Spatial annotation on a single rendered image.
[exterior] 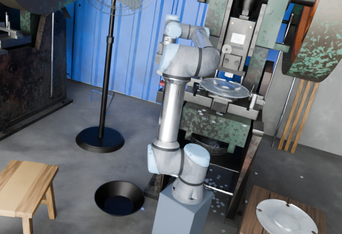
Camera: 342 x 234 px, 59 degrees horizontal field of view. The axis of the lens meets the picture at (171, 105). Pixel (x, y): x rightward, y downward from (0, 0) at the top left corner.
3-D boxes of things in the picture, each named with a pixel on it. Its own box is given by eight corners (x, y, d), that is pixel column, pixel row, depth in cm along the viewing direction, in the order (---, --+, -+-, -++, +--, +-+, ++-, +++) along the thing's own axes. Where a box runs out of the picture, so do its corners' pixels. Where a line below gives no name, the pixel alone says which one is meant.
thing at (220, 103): (227, 122, 165) (233, 99, 159) (202, 115, 167) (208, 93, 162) (231, 107, 187) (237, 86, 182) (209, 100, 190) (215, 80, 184)
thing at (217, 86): (204, 75, 192) (205, 74, 192) (250, 87, 187) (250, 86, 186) (195, 88, 166) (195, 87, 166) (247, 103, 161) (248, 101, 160)
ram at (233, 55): (242, 73, 170) (257, 20, 159) (216, 66, 173) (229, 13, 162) (244, 66, 186) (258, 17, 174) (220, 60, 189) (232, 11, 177)
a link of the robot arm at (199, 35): (232, 58, 114) (209, 22, 156) (203, 54, 113) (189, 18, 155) (223, 85, 120) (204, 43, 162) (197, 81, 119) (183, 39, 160)
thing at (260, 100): (264, 105, 183) (269, 89, 179) (236, 98, 186) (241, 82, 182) (264, 102, 189) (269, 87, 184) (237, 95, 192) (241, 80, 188)
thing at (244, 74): (244, 81, 177) (247, 72, 175) (211, 72, 181) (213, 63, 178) (246, 74, 191) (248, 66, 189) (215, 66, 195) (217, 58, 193)
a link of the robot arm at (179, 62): (181, 181, 124) (204, 47, 114) (144, 177, 122) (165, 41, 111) (176, 169, 136) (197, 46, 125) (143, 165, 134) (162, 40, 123)
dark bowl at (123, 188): (132, 231, 168) (133, 222, 165) (83, 213, 173) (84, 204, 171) (150, 198, 195) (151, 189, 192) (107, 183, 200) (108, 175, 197)
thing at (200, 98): (256, 120, 175) (259, 111, 173) (182, 100, 184) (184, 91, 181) (257, 103, 202) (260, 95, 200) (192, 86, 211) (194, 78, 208)
